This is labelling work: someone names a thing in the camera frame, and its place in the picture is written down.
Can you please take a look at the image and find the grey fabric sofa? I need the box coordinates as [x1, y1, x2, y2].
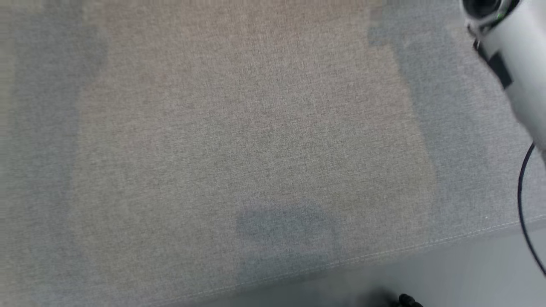
[0, 0, 546, 307]

